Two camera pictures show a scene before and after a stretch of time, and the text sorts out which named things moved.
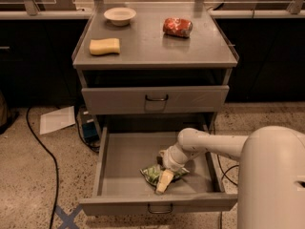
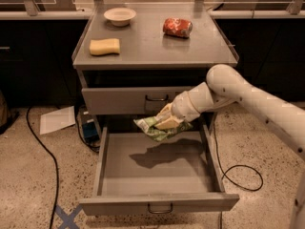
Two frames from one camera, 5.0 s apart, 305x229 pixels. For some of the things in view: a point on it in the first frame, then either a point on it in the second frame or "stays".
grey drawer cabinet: x=153 y=69 stays
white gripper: x=171 y=160 to x=181 y=109
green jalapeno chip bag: x=152 y=174 to x=147 y=124
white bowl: x=120 y=16 stays
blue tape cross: x=67 y=219 stays
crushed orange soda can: x=177 y=27 stays
